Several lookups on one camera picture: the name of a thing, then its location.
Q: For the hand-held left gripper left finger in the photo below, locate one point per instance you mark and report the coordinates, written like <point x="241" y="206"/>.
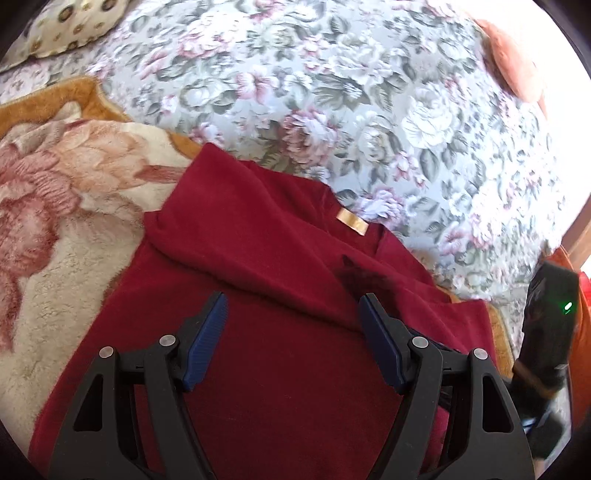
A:
<point x="207" y="339"/>

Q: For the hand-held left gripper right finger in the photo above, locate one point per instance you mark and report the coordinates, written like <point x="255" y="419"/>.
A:
<point x="381" y="341"/>

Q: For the dark red sweater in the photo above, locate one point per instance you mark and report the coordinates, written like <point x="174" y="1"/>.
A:
<point x="277" y="300"/>

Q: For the cream plush floral blanket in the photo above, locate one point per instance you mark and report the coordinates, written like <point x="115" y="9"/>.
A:
<point x="60" y="207"/>

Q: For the floral bed sheet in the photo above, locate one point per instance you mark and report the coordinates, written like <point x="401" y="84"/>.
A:
<point x="346" y="115"/>

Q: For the orange cushion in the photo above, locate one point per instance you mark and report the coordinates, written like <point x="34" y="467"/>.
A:
<point x="512" y="60"/>

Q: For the cream patterned pillow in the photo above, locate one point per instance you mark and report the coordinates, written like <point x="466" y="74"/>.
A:
<point x="69" y="23"/>

